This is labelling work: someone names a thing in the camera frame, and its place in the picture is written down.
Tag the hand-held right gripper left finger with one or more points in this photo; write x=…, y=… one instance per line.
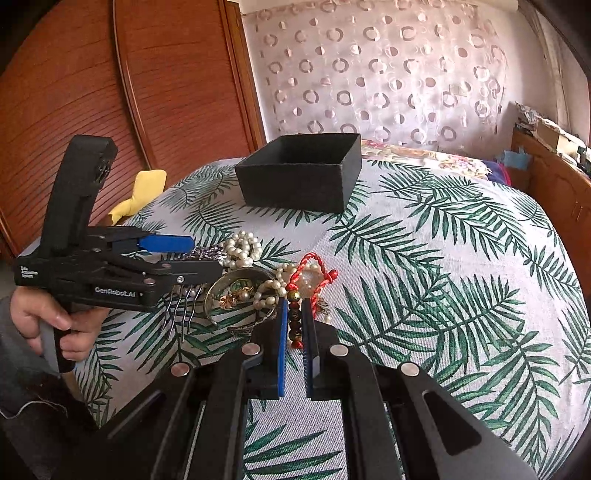
x=281, y=355

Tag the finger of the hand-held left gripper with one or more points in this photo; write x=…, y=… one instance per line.
x=198, y=270
x=168, y=243

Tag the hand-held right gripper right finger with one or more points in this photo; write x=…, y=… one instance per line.
x=311, y=360

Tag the round metal bangle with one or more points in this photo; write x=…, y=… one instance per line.
x=217, y=288

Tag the silver hair comb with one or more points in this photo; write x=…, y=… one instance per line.
x=187, y=304

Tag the silver bangle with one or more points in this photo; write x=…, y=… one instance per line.
x=249, y=327

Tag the black jewelry box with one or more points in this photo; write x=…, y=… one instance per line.
x=295, y=184

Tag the person's left hand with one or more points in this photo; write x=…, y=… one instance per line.
x=27, y=309

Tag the gold flower brooch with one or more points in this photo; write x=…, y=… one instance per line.
x=228, y=302

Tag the green enamel brooch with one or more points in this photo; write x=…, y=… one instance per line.
x=241, y=287

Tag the yellow plush toy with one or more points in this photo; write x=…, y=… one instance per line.
x=141, y=189

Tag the person's dark clothing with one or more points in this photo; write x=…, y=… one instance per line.
x=27, y=406

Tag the leaf print bedsheet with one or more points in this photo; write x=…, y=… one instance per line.
x=438, y=277

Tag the wooden wardrobe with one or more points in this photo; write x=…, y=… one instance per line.
x=115, y=92

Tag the floral blanket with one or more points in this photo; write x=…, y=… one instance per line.
x=415, y=154

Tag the blue blanket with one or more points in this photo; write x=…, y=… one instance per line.
x=501, y=173

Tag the circle pattern sheer curtain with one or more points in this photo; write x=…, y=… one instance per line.
x=378, y=69

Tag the blue tissue box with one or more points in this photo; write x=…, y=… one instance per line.
x=517, y=158

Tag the wooden cabinet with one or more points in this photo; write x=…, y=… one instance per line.
x=554, y=184

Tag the pile of clutter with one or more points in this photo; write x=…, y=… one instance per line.
x=526, y=115

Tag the cardboard box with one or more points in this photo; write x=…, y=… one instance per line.
x=551, y=131

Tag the beige air conditioner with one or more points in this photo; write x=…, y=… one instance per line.
x=461, y=4

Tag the white window curtain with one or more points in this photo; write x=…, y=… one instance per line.
x=561, y=69

